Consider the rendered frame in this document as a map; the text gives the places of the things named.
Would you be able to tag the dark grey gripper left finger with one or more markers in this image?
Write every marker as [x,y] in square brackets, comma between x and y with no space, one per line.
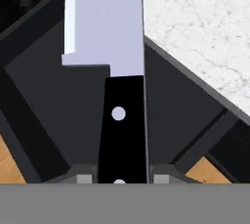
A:
[83,175]

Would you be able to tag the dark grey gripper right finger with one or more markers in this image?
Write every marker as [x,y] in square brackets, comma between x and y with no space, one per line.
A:
[164,175]

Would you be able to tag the dark grey cabinet front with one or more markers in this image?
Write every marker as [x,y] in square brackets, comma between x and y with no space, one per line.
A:
[236,151]

